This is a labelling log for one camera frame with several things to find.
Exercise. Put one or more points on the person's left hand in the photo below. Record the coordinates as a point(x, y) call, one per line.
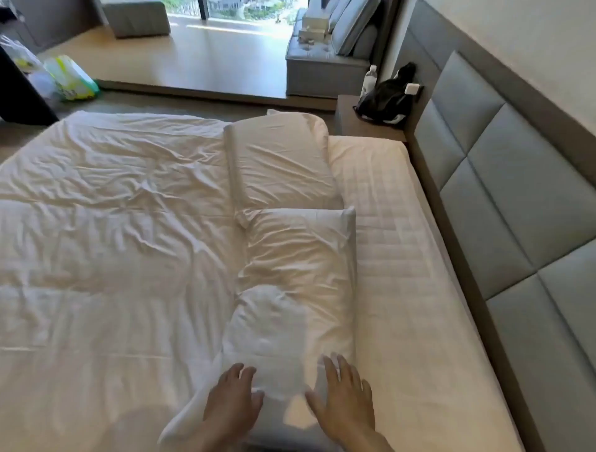
point(228, 405)

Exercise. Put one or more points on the person's right thumb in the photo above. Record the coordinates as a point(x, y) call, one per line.
point(314, 405)

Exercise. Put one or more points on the person's left thumb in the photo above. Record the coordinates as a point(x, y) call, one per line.
point(258, 401)

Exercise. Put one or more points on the grey sofa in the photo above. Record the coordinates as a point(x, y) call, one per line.
point(321, 70)

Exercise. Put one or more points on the white sheeted mattress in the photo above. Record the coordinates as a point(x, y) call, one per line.
point(400, 288)

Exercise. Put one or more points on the person's right hand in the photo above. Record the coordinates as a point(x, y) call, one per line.
point(347, 409)

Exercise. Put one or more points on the dark cabinet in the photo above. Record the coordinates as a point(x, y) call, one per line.
point(23, 100)

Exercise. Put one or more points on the grey ottoman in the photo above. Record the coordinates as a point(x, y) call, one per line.
point(135, 17)

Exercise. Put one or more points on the small crumpled white pillow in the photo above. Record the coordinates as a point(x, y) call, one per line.
point(270, 340)

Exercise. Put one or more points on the clear plastic bag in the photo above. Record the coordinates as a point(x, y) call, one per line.
point(21, 58)

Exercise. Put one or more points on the brown bedside table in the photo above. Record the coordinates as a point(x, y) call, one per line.
point(354, 123)

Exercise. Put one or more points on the black bag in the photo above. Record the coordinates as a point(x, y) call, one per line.
point(386, 102)

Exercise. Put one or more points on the clear plastic water bottle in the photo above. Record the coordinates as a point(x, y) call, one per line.
point(369, 81)

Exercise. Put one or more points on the white duvet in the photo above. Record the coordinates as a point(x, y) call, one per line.
point(111, 233)

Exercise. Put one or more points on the green and white packet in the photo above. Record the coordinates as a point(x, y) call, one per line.
point(72, 79)

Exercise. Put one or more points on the person's right little finger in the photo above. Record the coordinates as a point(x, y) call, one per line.
point(370, 396)

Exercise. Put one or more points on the white wall switch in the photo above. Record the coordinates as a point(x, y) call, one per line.
point(412, 89)

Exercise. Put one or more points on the white tissue box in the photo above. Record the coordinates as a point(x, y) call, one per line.
point(315, 21)

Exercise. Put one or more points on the grey sofa cushion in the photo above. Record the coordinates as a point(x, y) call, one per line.
point(356, 25)

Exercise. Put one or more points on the grey padded headboard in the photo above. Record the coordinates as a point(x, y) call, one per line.
point(507, 195)

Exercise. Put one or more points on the long flat white pillow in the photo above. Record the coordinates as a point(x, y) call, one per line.
point(279, 163)

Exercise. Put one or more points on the person's right middle finger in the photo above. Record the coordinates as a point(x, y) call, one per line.
point(345, 370)

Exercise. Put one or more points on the person's right forearm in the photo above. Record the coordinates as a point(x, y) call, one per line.
point(358, 442)

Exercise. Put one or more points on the glass window door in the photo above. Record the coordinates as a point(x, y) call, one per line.
point(233, 9)

